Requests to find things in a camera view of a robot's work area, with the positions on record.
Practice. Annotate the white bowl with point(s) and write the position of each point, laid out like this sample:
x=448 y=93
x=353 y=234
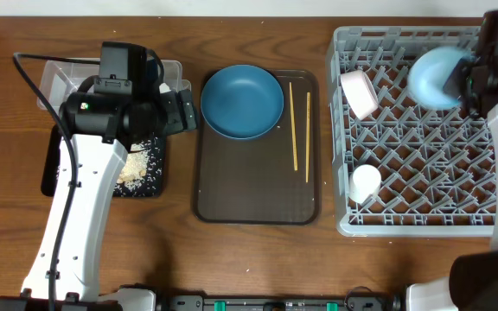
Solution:
x=360 y=93

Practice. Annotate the dark brown serving tray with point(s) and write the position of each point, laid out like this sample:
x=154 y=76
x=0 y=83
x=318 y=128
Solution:
x=254 y=182

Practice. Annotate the white cup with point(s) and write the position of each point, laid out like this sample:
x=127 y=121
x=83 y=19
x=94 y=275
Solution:
x=364 y=183

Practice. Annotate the spilled rice food waste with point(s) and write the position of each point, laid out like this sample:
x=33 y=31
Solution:
x=142 y=175

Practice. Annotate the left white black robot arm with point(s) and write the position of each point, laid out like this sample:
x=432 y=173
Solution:
x=102 y=127

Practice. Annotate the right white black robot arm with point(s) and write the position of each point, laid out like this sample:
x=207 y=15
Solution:
x=473 y=280

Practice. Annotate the light blue bowl with food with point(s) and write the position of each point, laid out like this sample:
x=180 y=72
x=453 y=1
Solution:
x=430 y=73

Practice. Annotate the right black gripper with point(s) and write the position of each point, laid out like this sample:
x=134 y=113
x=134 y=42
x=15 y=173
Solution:
x=457 y=82

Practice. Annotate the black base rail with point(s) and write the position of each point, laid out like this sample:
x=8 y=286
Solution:
x=275 y=304

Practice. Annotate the clear plastic bin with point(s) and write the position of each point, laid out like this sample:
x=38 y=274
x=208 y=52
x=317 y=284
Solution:
x=60 y=79

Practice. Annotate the grey dishwasher rack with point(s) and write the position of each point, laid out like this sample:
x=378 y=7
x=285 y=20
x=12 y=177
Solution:
x=437 y=167

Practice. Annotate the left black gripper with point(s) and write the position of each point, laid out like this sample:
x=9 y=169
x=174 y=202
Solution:
x=184 y=111

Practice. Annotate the black plastic tray bin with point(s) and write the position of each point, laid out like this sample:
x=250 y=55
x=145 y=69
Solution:
x=51 y=169

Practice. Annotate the wooden chopstick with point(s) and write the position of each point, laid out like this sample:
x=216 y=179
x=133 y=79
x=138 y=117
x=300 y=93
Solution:
x=293 y=128
x=307 y=138

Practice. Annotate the blue plate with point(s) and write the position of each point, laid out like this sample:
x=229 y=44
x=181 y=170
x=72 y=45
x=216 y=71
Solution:
x=242 y=102

